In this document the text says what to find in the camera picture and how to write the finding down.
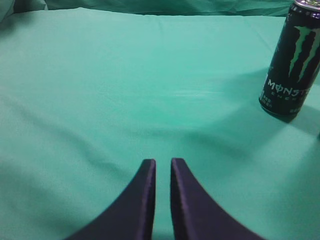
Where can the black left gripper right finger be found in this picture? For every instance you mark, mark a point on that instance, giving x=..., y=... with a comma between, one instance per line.
x=195, y=214

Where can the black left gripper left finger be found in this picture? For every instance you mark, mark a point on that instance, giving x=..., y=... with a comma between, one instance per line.
x=131, y=215

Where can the green table cloth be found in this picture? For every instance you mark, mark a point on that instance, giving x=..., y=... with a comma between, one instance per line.
x=86, y=95

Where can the black green Monster can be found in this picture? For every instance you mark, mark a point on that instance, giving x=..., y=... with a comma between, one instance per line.
x=296, y=61

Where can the dark green backdrop cloth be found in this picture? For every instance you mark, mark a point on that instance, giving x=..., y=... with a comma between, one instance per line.
x=272, y=8

